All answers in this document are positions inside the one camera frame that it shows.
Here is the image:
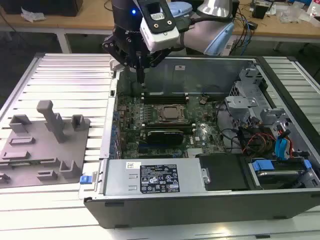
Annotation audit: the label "small silver heat sink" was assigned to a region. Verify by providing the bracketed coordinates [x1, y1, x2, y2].
[186, 147, 204, 158]

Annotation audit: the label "hard disk in blue carrier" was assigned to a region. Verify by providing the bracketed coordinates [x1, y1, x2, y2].
[246, 157, 312, 190]

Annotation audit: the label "black plastic shroud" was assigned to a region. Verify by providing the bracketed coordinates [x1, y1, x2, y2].
[196, 153, 251, 192]

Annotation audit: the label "black upright box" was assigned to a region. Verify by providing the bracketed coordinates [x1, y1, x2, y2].
[231, 0, 241, 20]

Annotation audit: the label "metal CPU socket cover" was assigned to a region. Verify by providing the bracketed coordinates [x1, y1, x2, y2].
[154, 103, 190, 124]

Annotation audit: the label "black PC case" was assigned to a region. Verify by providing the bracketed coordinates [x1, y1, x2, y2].
[77, 53, 320, 230]

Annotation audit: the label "red and white box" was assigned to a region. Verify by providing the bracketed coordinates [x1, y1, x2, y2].
[309, 0, 320, 27]

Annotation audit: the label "silver CPU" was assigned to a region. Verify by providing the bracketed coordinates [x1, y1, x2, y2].
[162, 106, 181, 120]

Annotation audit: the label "black graphics card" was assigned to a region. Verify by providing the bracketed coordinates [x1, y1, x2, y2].
[146, 129, 185, 146]

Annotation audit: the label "large black flat box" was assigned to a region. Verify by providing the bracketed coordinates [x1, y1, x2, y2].
[1, 0, 83, 17]

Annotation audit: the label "green motherboard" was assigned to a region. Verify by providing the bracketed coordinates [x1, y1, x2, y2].
[113, 92, 227, 160]

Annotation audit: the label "red and yellow wire bundle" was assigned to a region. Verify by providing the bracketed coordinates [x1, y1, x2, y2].
[241, 132, 276, 154]

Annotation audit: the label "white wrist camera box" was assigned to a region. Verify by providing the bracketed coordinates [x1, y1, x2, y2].
[139, 0, 180, 53]

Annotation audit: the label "grey parts rack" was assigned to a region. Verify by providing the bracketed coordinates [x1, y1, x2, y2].
[0, 99, 91, 187]

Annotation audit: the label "small black cube box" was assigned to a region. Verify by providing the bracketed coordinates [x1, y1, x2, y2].
[251, 3, 270, 20]

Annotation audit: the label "blue flat data wire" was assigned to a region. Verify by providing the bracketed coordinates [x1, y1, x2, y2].
[274, 124, 296, 161]

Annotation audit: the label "clear plastic bags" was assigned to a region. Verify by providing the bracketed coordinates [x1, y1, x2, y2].
[277, 3, 313, 25]

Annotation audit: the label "grey metal drive cage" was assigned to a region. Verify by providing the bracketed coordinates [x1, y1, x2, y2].
[224, 66, 293, 151]

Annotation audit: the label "grey power supply with label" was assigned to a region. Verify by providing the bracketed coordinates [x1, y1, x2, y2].
[101, 157, 210, 196]

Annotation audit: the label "white tag with code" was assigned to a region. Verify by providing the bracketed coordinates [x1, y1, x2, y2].
[224, 41, 235, 55]

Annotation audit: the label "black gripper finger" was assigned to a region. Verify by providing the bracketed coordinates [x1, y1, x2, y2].
[140, 46, 174, 85]
[101, 34, 142, 84]

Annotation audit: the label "crumpled white paper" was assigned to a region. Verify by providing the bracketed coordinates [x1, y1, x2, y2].
[20, 6, 47, 23]

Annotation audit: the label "black RAM slot bank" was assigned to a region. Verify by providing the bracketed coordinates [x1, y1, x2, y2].
[141, 121, 198, 135]
[141, 90, 190, 106]

